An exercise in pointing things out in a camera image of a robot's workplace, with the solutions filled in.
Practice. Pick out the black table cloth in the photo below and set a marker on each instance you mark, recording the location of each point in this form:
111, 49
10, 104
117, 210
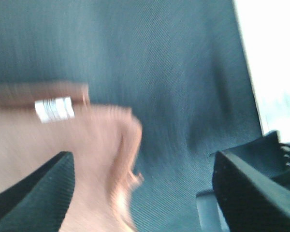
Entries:
180, 66

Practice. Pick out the brown microfibre towel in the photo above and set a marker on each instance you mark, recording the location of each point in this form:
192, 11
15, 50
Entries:
38, 121

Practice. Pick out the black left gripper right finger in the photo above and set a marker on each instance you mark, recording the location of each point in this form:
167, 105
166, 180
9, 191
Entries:
252, 185

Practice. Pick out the white plastic bin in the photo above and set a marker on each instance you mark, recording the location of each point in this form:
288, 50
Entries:
265, 31

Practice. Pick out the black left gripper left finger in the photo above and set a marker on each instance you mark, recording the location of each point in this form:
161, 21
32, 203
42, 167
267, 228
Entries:
39, 202

